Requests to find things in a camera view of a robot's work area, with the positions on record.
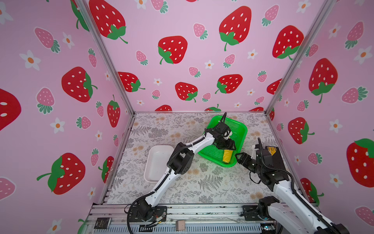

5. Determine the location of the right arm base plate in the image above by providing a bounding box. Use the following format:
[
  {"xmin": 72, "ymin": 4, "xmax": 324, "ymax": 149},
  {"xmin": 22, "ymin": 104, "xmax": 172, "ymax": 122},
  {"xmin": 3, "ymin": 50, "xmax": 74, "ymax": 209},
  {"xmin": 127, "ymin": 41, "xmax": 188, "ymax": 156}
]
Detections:
[{"xmin": 239, "ymin": 205, "xmax": 275, "ymax": 221}]

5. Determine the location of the white rectangular tray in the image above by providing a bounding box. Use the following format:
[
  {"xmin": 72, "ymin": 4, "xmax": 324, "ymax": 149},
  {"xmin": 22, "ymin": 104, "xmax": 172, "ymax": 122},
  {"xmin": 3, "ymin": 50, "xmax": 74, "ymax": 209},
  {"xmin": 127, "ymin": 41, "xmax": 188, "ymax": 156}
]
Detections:
[{"xmin": 144, "ymin": 145, "xmax": 174, "ymax": 183}]

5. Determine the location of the green plastic basket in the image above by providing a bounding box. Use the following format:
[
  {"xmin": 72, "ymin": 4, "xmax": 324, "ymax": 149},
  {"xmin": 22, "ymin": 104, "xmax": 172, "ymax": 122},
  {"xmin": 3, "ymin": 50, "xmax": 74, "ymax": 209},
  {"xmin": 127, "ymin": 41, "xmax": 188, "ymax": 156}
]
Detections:
[{"xmin": 198, "ymin": 116, "xmax": 247, "ymax": 167}]

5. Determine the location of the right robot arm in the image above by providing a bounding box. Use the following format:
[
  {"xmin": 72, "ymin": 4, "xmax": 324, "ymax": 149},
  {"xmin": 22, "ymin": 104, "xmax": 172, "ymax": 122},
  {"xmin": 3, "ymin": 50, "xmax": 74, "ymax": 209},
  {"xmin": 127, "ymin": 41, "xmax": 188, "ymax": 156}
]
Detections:
[{"xmin": 235, "ymin": 141, "xmax": 349, "ymax": 234}]

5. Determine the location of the aluminium rail frame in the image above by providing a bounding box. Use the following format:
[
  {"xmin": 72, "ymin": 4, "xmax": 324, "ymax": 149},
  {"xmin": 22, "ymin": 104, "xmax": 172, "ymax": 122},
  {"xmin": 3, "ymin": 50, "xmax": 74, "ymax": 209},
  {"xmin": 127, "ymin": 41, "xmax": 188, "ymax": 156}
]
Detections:
[{"xmin": 79, "ymin": 203, "xmax": 290, "ymax": 234}]

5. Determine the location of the small black card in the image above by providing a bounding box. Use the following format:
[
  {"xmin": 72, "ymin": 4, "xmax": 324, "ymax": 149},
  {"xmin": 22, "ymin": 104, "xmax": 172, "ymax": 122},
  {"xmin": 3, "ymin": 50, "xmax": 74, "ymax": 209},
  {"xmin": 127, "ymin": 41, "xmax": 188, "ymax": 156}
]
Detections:
[{"xmin": 94, "ymin": 217, "xmax": 112, "ymax": 230}]

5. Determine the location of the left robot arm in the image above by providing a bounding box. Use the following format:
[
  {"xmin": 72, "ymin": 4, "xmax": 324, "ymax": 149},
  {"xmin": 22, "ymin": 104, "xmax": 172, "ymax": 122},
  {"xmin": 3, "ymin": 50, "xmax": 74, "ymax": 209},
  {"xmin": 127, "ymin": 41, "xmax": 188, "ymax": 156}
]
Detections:
[{"xmin": 127, "ymin": 115, "xmax": 236, "ymax": 219}]

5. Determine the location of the small pink block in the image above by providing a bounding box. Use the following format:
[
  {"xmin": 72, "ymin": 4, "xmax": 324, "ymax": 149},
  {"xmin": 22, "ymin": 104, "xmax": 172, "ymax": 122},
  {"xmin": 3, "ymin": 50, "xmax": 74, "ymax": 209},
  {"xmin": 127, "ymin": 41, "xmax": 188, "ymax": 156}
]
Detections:
[{"xmin": 175, "ymin": 220, "xmax": 186, "ymax": 232}]

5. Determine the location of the black box yellow label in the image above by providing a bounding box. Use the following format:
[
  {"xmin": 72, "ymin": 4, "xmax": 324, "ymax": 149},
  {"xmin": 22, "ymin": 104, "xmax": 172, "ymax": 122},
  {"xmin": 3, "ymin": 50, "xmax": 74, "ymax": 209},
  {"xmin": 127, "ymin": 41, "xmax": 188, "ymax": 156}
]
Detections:
[{"xmin": 264, "ymin": 146, "xmax": 287, "ymax": 177}]

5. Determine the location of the yellow paper napkin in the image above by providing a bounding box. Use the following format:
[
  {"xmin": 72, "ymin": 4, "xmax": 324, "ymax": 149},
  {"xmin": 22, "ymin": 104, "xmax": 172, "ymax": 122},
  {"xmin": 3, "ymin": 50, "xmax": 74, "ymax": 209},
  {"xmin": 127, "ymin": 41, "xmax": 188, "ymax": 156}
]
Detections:
[{"xmin": 222, "ymin": 150, "xmax": 233, "ymax": 164}]

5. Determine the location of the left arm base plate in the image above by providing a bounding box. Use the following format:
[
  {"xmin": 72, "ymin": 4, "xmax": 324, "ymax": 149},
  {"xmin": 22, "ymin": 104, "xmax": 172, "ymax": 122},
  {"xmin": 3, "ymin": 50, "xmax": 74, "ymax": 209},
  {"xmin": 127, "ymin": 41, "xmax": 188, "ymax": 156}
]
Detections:
[{"xmin": 127, "ymin": 206, "xmax": 168, "ymax": 222}]

